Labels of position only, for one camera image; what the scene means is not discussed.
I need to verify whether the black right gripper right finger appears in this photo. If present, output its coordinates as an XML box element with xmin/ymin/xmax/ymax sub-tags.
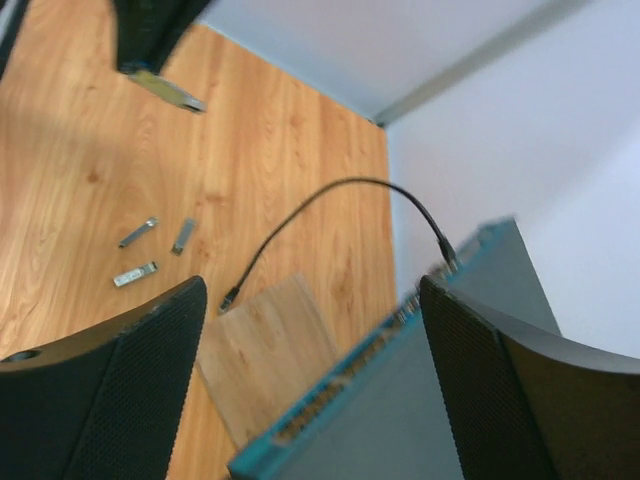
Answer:
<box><xmin>420</xmin><ymin>277</ymin><xmax>639</xmax><ymax>479</ymax></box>

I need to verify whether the wooden support board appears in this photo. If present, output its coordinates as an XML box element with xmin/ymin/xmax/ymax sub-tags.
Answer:
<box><xmin>197</xmin><ymin>274</ymin><xmax>338</xmax><ymax>448</ymax></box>

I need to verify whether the black patch cable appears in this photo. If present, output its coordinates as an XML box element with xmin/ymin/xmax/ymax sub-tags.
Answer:
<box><xmin>217</xmin><ymin>176</ymin><xmax>458</xmax><ymax>316</ymax></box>

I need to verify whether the blue-faced grey network switch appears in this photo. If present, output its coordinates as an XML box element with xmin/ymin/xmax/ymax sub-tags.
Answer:
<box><xmin>228</xmin><ymin>217</ymin><xmax>558</xmax><ymax>479</ymax></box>

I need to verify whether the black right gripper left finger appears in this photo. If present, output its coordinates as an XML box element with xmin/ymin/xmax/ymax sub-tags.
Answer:
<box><xmin>1</xmin><ymin>276</ymin><xmax>207</xmax><ymax>479</ymax></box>

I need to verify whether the silver sfp module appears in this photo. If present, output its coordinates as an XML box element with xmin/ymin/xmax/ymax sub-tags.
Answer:
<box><xmin>171</xmin><ymin>218</ymin><xmax>196</xmax><ymax>255</ymax></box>
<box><xmin>128</xmin><ymin>70</ymin><xmax>207</xmax><ymax>114</ymax></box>
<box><xmin>118</xmin><ymin>216</ymin><xmax>158</xmax><ymax>249</ymax></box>
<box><xmin>113</xmin><ymin>261</ymin><xmax>158</xmax><ymax>288</ymax></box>

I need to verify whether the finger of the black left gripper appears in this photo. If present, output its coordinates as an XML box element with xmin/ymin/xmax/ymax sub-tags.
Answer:
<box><xmin>111</xmin><ymin>0</ymin><xmax>211</xmax><ymax>73</ymax></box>

